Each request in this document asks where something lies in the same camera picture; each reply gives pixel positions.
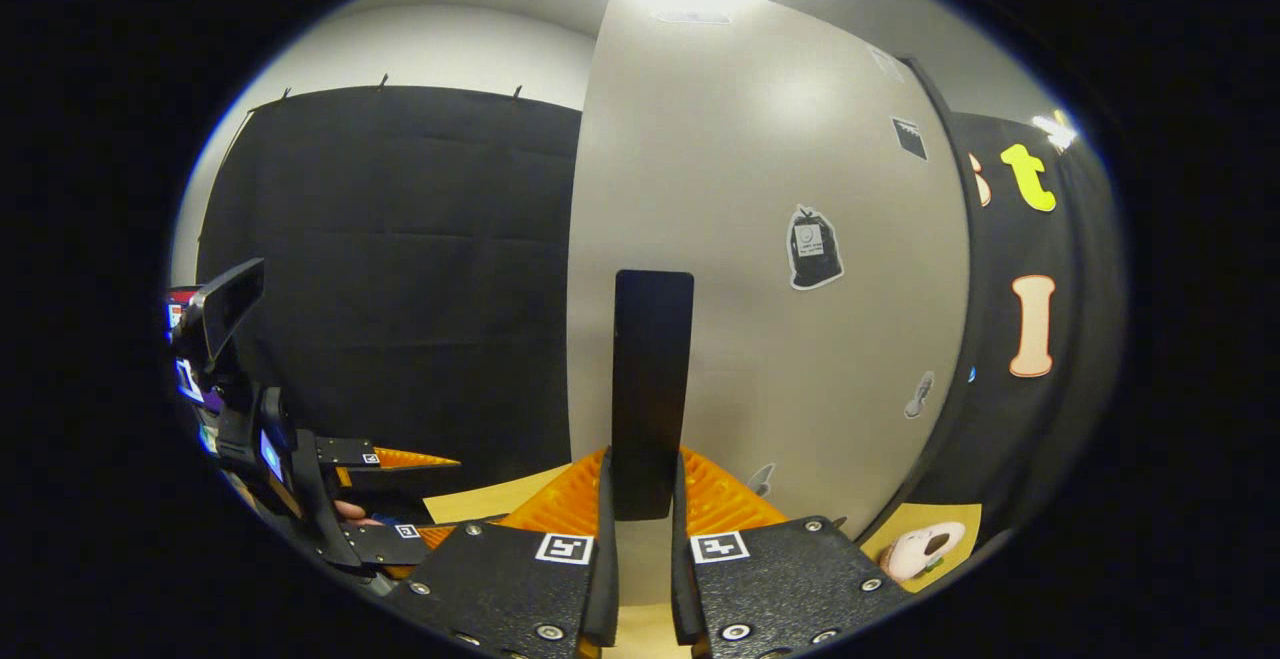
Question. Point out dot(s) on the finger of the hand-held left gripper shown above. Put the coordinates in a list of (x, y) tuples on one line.
[(385, 544), (345, 451)]

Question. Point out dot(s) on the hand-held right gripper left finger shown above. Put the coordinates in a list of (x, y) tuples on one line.
[(500, 589)]

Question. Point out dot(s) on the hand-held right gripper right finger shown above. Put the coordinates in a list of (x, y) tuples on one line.
[(790, 589)]

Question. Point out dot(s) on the dark grey cabinet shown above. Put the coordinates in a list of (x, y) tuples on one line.
[(955, 339)]

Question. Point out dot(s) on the beige cabinet door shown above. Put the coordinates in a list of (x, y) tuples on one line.
[(750, 189)]

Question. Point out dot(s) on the pink plush toy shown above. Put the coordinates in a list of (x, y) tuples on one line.
[(920, 549)]

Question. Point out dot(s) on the black backdrop cloth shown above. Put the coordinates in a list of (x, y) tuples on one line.
[(400, 259)]

